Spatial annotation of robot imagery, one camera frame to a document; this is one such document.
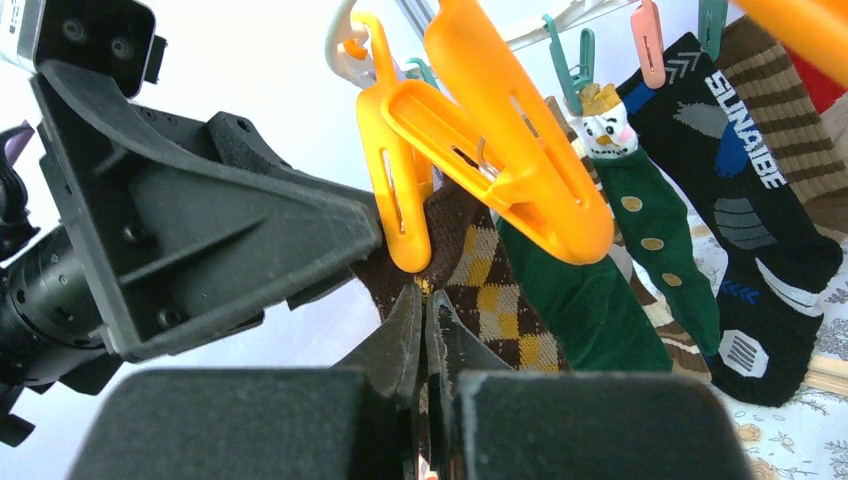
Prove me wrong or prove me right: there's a green white yellow sock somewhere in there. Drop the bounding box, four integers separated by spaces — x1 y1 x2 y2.
496 220 672 373

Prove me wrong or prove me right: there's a brown striped sock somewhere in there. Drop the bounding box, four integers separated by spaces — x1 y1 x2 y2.
621 249 712 382

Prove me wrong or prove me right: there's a teal clip holding socks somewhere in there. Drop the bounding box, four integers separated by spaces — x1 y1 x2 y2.
542 14 596 117

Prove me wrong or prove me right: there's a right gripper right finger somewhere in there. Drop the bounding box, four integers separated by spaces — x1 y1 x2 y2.
425 290 514 479

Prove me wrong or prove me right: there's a dark green sock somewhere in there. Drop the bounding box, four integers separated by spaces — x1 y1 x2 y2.
592 148 720 356

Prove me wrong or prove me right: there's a pink clothespin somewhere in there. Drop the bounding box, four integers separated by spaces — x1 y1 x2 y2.
630 0 666 89

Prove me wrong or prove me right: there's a brown argyle sock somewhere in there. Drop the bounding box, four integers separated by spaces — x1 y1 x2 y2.
352 180 569 479

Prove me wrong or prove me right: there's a white oval sock hanger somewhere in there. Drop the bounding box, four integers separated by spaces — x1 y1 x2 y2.
324 1 632 89

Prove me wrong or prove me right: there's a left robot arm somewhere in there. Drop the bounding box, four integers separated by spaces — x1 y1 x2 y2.
1 60 383 446

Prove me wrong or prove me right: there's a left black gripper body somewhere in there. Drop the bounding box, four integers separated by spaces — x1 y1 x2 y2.
31 60 383 361

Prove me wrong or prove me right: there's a black sunaibe sport sock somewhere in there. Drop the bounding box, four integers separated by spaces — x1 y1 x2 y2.
618 33 843 407

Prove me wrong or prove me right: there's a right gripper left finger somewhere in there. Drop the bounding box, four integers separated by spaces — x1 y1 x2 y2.
333 284 423 479

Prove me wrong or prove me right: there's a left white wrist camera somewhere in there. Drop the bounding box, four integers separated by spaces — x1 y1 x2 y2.
1 0 167 98

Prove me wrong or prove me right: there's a white chick face sock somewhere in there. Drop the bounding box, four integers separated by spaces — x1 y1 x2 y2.
570 83 639 159

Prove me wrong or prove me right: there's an orange clothespin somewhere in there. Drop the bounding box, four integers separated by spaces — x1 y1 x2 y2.
352 12 432 273
380 0 616 268
734 0 847 87

